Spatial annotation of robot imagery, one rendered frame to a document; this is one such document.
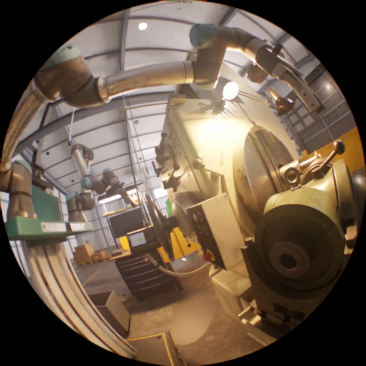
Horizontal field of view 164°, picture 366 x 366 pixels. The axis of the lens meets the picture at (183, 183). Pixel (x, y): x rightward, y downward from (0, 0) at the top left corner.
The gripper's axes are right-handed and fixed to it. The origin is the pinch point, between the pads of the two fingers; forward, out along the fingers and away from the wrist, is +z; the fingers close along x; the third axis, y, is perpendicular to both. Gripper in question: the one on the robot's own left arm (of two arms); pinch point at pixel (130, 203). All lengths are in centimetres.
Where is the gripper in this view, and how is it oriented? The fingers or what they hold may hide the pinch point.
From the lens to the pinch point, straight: 81.9
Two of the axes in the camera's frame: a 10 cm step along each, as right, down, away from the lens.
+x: -1.0, 3.6, 9.3
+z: 7.2, 6.7, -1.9
